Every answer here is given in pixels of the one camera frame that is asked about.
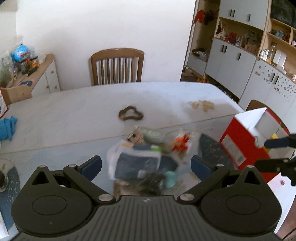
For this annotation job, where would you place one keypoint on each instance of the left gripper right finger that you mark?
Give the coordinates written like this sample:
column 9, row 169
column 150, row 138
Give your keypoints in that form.
column 212, row 176

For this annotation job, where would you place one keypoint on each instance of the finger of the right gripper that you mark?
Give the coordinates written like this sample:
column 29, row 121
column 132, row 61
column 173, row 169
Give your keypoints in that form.
column 289, row 141
column 284, row 166

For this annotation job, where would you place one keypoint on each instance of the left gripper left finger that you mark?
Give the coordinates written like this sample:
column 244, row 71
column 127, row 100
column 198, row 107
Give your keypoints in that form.
column 81, row 179

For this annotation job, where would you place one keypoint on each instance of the light blue round pouch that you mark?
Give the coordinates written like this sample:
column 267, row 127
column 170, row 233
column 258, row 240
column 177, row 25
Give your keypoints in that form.
column 170, row 179

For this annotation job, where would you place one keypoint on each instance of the orange red toy figure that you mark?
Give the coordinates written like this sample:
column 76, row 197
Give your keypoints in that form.
column 180, row 144

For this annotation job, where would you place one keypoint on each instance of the white blue plastic package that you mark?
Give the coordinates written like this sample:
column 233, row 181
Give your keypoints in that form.
column 131, row 162

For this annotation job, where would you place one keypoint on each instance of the red white cardboard box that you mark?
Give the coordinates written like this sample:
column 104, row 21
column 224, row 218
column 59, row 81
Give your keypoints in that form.
column 246, row 134

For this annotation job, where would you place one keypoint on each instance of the bag of dark tea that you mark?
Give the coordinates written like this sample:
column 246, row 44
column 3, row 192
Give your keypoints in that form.
column 152, row 185

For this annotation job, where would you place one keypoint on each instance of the round cartoon badge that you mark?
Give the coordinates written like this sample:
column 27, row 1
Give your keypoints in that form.
column 136, row 138

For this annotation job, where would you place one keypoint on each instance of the blue gold placemat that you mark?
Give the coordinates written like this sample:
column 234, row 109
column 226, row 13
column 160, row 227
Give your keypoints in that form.
column 213, row 153

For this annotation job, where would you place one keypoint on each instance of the dark blue small mat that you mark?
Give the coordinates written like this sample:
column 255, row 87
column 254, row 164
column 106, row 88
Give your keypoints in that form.
column 167, row 163

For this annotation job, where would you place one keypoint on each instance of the beige block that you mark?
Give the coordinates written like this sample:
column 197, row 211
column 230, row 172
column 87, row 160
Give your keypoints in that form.
column 207, row 105

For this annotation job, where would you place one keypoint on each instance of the brown scrunchie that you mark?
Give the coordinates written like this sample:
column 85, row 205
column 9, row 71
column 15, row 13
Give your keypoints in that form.
column 130, row 113

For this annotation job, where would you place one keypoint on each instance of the glass jar brown contents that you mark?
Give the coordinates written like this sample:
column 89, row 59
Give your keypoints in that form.
column 5, row 167

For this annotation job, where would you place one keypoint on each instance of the blue cloth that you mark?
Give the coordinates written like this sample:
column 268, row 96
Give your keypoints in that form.
column 7, row 128

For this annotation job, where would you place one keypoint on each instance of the white sideboard cabinet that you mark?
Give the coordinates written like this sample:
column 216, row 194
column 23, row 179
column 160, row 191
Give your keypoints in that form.
column 43, row 81

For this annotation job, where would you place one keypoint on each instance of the brown wooden chair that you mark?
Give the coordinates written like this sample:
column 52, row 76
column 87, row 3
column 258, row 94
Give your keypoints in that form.
column 117, row 65

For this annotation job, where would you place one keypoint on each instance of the blue globe toy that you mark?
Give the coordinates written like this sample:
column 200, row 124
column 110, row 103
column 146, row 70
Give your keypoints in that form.
column 21, row 53

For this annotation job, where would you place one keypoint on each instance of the grey wall cabinet unit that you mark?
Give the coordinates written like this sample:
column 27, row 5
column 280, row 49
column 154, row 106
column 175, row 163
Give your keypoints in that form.
column 248, row 49

